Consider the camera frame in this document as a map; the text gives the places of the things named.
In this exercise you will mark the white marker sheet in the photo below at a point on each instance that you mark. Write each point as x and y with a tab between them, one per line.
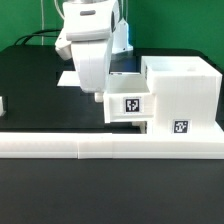
71	79

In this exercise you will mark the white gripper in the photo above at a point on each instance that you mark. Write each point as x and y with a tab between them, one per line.
92	63

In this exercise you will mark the white drawer housing box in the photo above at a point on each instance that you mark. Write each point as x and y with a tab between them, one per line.
186	91

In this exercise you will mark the white front drawer with knob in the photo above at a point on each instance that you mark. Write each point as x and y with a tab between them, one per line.
142	125

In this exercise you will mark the white drawer tray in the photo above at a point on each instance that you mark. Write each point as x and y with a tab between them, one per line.
127	98

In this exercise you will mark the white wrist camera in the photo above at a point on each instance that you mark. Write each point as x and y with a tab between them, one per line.
63	46

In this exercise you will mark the white L-shaped fence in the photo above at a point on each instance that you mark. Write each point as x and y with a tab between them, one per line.
110	146

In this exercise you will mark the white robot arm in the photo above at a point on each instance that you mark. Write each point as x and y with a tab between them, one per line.
96	30

